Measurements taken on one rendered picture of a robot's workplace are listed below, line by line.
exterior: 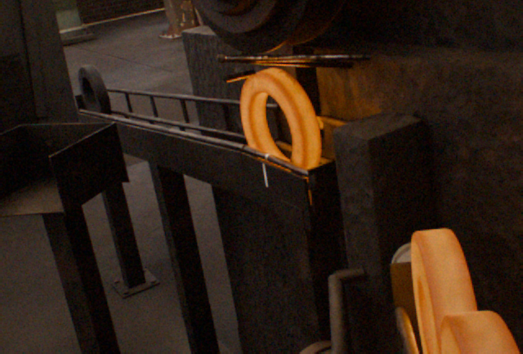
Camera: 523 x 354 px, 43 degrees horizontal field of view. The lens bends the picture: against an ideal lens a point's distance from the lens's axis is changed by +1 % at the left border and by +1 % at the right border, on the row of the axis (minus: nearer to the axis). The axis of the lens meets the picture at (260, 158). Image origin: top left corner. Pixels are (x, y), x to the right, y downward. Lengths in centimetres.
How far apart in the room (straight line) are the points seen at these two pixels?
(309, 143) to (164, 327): 115
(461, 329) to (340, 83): 61
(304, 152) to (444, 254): 45
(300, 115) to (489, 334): 59
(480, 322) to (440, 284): 10
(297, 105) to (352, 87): 8
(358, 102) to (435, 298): 48
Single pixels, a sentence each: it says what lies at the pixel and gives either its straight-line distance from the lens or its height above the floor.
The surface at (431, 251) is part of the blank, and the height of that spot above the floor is 78.
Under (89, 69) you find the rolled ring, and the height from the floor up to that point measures 74.
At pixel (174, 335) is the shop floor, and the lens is 197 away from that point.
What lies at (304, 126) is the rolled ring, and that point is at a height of 77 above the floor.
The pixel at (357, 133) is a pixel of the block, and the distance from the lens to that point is 82.
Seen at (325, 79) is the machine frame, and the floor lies 82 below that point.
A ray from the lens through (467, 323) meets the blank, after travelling 45.
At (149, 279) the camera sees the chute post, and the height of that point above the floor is 1.
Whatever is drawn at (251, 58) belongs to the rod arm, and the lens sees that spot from 88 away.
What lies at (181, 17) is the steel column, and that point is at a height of 21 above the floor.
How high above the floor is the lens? 105
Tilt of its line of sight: 19 degrees down
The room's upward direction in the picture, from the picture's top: 9 degrees counter-clockwise
